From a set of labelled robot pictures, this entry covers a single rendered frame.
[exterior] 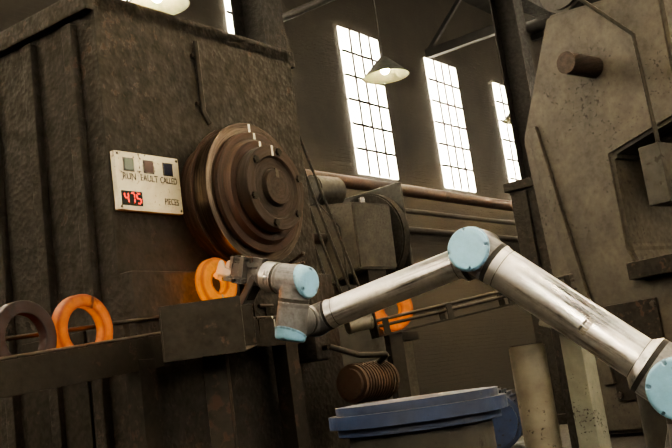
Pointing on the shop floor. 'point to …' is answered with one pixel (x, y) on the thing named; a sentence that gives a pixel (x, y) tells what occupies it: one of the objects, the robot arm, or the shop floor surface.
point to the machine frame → (19, 234)
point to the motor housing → (367, 382)
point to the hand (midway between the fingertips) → (215, 276)
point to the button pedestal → (584, 394)
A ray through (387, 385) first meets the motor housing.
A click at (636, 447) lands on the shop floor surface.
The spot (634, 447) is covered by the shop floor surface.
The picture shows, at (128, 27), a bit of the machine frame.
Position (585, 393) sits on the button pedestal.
